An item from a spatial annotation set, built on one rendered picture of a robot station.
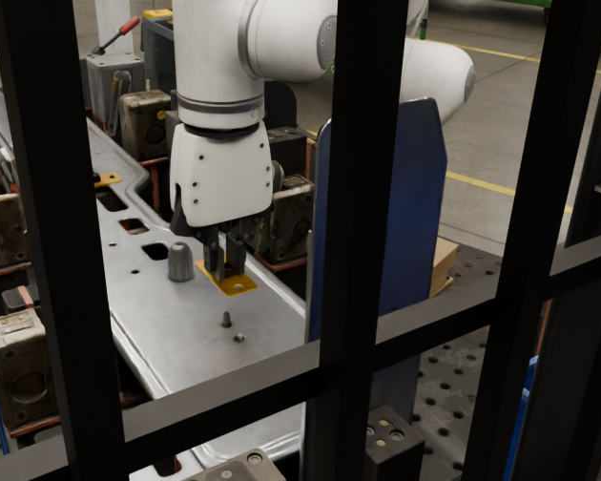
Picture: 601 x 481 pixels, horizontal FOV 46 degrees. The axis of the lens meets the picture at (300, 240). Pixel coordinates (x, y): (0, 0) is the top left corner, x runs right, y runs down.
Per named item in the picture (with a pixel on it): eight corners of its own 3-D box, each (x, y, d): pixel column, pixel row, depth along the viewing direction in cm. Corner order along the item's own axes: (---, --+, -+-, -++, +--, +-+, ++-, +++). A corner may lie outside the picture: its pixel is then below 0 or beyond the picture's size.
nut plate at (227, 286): (193, 263, 81) (193, 254, 80) (222, 255, 83) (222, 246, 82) (227, 298, 75) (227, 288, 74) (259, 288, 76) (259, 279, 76)
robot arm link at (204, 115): (241, 74, 74) (242, 102, 75) (162, 85, 70) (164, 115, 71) (284, 95, 68) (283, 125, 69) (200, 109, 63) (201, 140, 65)
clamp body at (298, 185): (240, 383, 119) (238, 178, 101) (298, 361, 125) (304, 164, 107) (268, 415, 112) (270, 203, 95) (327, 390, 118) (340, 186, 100)
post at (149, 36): (153, 194, 183) (139, 19, 162) (179, 188, 187) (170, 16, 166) (164, 204, 178) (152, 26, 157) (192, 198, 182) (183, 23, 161)
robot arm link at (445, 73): (374, 148, 140) (384, 26, 127) (466, 167, 133) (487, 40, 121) (351, 172, 130) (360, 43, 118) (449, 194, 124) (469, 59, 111)
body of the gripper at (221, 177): (248, 94, 75) (248, 191, 80) (157, 109, 70) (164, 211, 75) (285, 115, 69) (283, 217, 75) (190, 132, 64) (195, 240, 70)
